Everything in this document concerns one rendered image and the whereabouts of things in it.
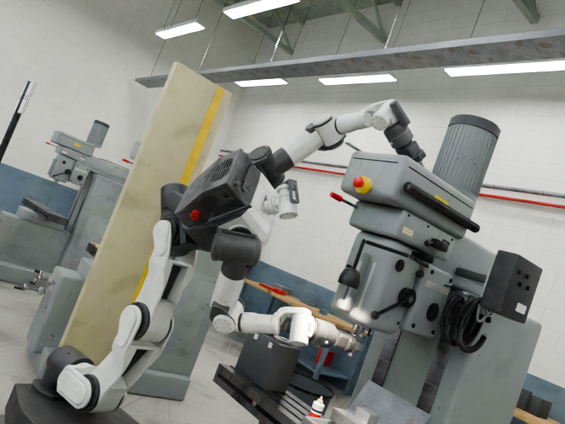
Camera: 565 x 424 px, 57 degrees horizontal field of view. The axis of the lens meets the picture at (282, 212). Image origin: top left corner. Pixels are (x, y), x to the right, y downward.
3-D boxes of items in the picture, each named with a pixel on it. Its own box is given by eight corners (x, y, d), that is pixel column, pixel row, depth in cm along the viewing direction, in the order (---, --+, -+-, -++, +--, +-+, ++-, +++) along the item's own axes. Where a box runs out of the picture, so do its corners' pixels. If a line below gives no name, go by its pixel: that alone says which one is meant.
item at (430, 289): (406, 332, 183) (430, 263, 185) (357, 310, 202) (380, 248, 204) (435, 341, 195) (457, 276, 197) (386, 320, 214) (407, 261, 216)
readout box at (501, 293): (502, 314, 170) (522, 254, 172) (477, 305, 177) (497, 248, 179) (528, 325, 183) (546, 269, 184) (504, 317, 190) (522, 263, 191)
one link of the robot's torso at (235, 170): (150, 224, 176) (232, 192, 159) (182, 165, 201) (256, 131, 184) (202, 278, 191) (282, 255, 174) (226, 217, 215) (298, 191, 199)
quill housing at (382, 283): (366, 328, 173) (398, 238, 175) (324, 309, 189) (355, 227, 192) (398, 338, 184) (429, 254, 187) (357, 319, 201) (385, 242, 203)
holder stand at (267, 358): (264, 390, 204) (282, 341, 206) (234, 368, 221) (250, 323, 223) (285, 393, 212) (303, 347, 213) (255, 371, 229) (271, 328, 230)
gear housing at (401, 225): (396, 236, 172) (406, 209, 172) (345, 224, 191) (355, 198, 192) (449, 263, 192) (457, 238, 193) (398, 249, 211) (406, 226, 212)
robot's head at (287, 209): (270, 218, 178) (291, 210, 174) (267, 191, 182) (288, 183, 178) (280, 223, 183) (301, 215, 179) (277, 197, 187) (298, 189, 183)
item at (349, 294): (344, 310, 177) (365, 251, 179) (335, 305, 180) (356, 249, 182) (351, 311, 180) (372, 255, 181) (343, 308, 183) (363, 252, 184)
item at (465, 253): (424, 272, 186) (442, 221, 187) (377, 258, 203) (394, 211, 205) (521, 317, 235) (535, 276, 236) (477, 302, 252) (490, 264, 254)
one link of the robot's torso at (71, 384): (50, 392, 203) (64, 360, 204) (93, 392, 219) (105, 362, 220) (78, 417, 191) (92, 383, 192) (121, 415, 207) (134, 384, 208)
